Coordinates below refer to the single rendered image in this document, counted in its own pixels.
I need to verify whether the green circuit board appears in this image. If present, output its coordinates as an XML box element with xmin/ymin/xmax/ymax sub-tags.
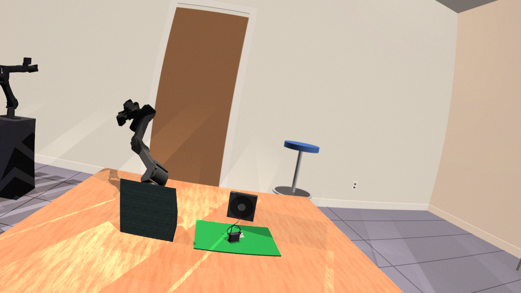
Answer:
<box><xmin>193</xmin><ymin>219</ymin><xmax>281</xmax><ymax>257</ymax></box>

